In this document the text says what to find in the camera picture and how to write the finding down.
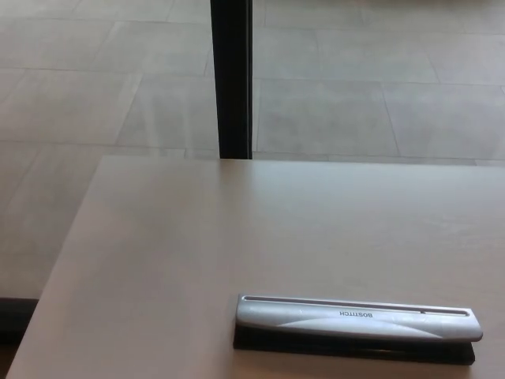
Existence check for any silver Bostitch hole punch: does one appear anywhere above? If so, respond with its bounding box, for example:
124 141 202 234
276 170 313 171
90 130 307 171
232 292 484 366

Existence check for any black floor baseboard strip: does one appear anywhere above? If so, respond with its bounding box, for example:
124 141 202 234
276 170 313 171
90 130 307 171
0 298 39 347

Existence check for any black vertical post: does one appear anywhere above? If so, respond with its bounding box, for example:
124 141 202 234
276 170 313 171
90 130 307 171
209 0 254 160

